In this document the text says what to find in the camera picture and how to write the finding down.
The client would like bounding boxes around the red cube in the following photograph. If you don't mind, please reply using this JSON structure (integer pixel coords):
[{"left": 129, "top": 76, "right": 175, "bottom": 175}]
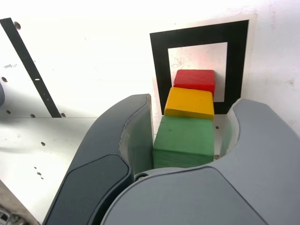
[{"left": 173, "top": 69, "right": 216, "bottom": 98}]

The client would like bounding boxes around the black tape strip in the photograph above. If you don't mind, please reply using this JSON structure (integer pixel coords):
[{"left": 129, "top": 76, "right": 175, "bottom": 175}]
[{"left": 0, "top": 17, "right": 62, "bottom": 118}]

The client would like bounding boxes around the green cube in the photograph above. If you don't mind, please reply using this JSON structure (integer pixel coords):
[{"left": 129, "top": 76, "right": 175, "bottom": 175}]
[{"left": 152, "top": 116, "right": 215, "bottom": 169}]

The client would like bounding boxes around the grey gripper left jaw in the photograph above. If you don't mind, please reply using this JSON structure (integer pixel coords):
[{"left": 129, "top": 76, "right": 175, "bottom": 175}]
[{"left": 43, "top": 93, "right": 155, "bottom": 225}]

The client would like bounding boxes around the yellow cube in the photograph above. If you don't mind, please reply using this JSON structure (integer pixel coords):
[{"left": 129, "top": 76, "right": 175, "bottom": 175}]
[{"left": 164, "top": 86, "right": 215, "bottom": 121}]

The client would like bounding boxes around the black tape square outline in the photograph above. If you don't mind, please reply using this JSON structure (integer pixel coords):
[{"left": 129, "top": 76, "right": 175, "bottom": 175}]
[{"left": 150, "top": 20, "right": 249, "bottom": 116}]

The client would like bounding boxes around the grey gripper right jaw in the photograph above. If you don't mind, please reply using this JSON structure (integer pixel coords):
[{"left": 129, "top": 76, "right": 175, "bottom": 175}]
[{"left": 100, "top": 97, "right": 300, "bottom": 225}]

